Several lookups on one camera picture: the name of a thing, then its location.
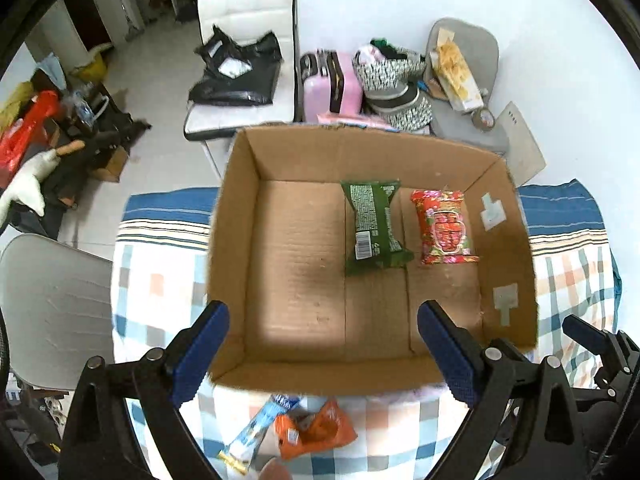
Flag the yellow bag on floor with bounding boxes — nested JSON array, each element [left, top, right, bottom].
[[70, 42, 114, 84]]

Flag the grey chair by wall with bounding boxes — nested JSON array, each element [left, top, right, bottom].
[[423, 18, 509, 155]]

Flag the black bag on chair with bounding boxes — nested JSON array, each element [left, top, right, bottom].
[[189, 25, 283, 106]]

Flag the white goose plush toy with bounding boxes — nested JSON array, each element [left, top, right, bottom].
[[0, 140, 86, 223]]

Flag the yellow snack box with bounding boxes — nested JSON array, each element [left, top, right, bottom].
[[430, 28, 484, 113]]

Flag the grey flat board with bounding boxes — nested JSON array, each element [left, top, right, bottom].
[[496, 101, 547, 188]]

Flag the plaid quilt on table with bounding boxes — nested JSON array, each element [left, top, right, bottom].
[[110, 178, 623, 480]]

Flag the grey chair near table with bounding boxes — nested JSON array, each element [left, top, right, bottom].
[[1, 234, 114, 391]]

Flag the open cardboard box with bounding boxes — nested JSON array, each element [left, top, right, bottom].
[[207, 125, 538, 396]]

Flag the patterned tote bag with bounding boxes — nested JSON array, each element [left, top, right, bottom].
[[352, 40, 433, 134]]

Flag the red snack packet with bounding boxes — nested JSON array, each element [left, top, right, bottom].
[[410, 190, 480, 266]]

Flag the pink suitcase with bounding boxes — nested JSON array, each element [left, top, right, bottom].
[[299, 49, 363, 124]]

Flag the white padded chair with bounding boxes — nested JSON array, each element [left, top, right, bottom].
[[182, 0, 298, 142]]

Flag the red plastic bag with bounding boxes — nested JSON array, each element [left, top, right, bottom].
[[1, 90, 61, 177]]

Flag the blue white wrapper bar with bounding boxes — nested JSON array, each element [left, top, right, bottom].
[[217, 394, 300, 474]]

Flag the small cardboard box on floor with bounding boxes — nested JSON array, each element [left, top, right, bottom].
[[89, 146, 129, 183]]

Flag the orange snack packet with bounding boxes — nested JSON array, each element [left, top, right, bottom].
[[273, 398, 358, 460]]

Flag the green snack packet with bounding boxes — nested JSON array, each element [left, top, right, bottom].
[[341, 180, 414, 275]]

